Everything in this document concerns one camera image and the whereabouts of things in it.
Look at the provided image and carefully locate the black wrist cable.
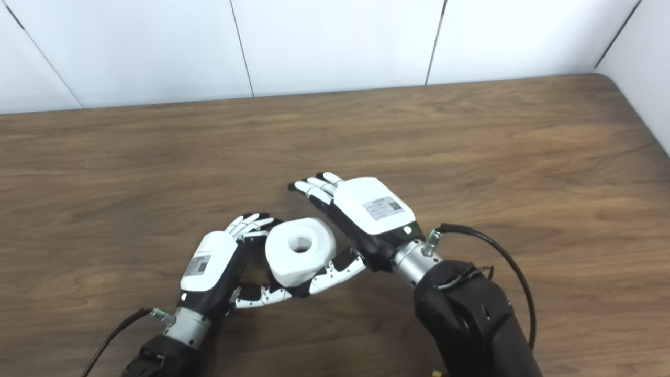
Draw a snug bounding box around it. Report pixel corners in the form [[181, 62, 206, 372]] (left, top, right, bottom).
[[427, 224, 537, 351], [81, 308, 176, 377]]

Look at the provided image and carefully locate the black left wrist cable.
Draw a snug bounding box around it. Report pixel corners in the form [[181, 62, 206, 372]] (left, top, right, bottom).
[[81, 308, 176, 377]]

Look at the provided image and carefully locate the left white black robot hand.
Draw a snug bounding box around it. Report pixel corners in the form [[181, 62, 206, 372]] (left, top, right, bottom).
[[180, 213, 294, 320]]

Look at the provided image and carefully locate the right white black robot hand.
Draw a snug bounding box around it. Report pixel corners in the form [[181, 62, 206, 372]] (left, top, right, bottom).
[[287, 172, 426, 298]]

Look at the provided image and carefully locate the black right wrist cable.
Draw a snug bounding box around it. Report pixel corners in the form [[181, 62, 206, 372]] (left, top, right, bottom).
[[427, 224, 537, 351]]

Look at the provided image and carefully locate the round white plastic piece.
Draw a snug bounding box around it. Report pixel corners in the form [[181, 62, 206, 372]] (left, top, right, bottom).
[[265, 218, 337, 288]]

